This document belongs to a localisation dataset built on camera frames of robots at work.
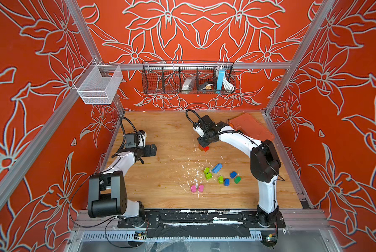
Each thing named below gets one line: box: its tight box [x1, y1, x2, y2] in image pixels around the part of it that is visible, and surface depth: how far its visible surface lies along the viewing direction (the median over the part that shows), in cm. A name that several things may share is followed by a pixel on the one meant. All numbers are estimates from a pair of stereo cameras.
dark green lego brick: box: [233, 175, 242, 185], surface depth 86 cm
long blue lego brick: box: [212, 163, 223, 174], surface depth 89 cm
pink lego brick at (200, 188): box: [197, 184, 204, 193], surface depth 83 cm
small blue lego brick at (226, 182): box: [223, 178, 230, 187], surface depth 85 cm
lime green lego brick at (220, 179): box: [217, 175, 225, 185], surface depth 85 cm
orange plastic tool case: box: [227, 112, 276, 142], surface depth 106 cm
